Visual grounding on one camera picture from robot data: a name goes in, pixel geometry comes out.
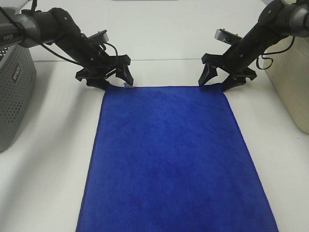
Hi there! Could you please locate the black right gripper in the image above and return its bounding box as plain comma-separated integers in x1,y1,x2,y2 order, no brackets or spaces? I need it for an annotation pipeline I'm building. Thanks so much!
198,46,256,92

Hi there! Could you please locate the blue microfibre towel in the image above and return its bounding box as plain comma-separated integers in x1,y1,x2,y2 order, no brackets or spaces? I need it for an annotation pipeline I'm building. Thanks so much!
76,84,278,232

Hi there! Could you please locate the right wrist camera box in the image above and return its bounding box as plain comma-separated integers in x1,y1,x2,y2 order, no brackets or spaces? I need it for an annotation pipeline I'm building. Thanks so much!
214,29,242,45

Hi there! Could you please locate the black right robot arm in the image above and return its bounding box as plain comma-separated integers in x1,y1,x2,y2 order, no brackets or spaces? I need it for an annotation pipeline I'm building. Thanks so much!
198,0,309,91

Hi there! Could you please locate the beige storage box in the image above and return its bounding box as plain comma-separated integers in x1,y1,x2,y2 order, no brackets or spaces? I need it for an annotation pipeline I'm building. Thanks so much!
266,37,309,133

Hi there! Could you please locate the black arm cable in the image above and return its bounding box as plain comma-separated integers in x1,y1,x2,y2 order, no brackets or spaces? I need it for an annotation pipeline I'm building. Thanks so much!
255,36,296,71
0,0,119,67

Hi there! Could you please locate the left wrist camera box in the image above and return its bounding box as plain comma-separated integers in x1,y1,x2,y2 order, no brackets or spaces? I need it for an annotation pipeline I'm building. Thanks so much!
88,30,109,44

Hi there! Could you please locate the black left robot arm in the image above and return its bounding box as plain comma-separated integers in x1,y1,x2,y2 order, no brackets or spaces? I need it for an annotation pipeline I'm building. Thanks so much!
0,8,134,90

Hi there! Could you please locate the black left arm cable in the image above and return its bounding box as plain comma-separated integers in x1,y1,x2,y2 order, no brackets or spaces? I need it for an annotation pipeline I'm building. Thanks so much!
0,0,119,67

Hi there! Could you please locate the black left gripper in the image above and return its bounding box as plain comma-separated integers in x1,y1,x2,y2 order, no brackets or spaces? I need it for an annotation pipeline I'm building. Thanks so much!
74,41,134,90

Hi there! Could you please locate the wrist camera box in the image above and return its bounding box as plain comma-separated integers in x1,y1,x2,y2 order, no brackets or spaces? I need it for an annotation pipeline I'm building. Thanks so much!
88,30,109,44
214,29,242,45

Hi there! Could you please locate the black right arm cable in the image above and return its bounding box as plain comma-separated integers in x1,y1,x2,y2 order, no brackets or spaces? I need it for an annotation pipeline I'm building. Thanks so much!
255,36,296,71

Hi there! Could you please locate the grey perforated plastic basket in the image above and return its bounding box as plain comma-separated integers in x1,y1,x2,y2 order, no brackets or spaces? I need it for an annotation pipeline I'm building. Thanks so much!
0,7,38,153

